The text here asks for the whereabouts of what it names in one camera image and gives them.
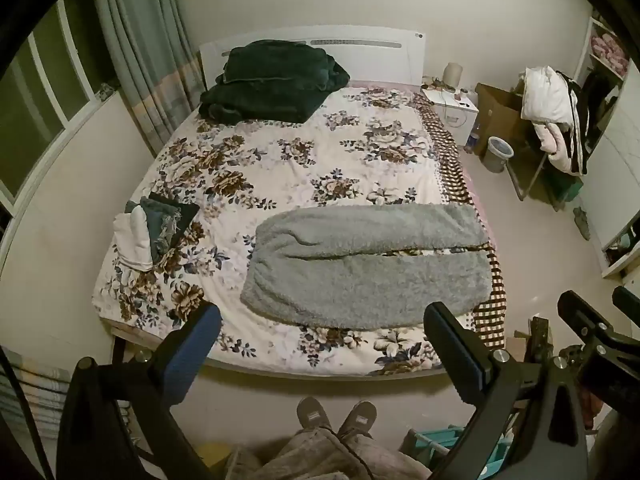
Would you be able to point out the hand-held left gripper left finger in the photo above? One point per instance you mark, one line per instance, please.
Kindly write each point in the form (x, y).
(192, 355)

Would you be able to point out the dark green blanket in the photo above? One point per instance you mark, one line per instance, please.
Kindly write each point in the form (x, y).
(270, 85)

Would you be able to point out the white framed window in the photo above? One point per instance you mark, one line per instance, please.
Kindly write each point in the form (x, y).
(45, 90)

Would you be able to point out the person's shoe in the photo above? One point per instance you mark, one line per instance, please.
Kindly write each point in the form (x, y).
(314, 414)
(357, 419)

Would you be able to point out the white headboard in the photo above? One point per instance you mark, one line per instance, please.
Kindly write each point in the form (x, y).
(380, 62)

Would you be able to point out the white radiator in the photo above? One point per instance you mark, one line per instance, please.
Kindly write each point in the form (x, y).
(35, 395)

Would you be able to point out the grey-green curtain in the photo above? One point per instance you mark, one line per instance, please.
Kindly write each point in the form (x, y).
(145, 60)

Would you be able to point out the cardboard box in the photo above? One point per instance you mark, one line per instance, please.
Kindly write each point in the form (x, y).
(502, 117)

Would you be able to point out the small folded clothes pile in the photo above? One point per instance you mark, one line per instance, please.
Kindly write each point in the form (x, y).
(157, 222)

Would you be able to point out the grey trash bin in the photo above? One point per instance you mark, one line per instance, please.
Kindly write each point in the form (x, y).
(498, 155)

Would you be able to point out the white nightstand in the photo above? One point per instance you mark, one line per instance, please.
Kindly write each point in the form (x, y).
(455, 107)

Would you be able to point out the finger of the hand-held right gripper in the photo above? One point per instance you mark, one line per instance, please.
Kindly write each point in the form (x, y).
(629, 301)
(582, 312)

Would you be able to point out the plastic water bottle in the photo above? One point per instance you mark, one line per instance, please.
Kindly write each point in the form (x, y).
(473, 139)

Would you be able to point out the black garment with white stripes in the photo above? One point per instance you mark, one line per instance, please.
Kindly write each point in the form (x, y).
(582, 110)

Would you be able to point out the person's legs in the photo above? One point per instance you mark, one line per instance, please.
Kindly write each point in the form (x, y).
(320, 457)

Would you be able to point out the white cylindrical lamp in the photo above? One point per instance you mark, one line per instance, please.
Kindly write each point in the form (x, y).
(452, 75)

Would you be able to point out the folded white cloth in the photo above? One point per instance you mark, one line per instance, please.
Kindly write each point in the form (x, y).
(132, 240)

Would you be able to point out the wooden bed frame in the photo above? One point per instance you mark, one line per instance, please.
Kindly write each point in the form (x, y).
(300, 371)

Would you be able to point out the grey fleece pants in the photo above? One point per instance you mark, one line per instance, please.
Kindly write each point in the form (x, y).
(360, 285)

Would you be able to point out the white wardrobe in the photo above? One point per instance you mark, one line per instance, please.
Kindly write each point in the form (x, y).
(620, 175)

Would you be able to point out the teal plastic rack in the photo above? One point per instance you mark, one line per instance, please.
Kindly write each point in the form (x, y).
(440, 447)

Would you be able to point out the pink garment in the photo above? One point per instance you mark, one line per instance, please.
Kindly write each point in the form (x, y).
(560, 150)

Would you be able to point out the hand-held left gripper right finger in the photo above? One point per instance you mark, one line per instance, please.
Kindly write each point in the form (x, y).
(452, 345)

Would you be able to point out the person's right shoe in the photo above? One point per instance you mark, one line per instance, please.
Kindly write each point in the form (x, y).
(357, 419)

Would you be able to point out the floral quilt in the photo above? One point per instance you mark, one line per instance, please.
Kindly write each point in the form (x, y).
(300, 170)

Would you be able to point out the metal frame chair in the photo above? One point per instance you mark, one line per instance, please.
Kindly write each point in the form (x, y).
(530, 170)

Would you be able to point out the pink folded bedding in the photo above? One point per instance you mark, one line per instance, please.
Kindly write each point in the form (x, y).
(607, 52)

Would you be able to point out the grey slippers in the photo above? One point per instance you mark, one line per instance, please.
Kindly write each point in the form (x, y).
(581, 222)

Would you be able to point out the person's left shoe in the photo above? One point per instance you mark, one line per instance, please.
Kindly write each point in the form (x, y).
(314, 414)

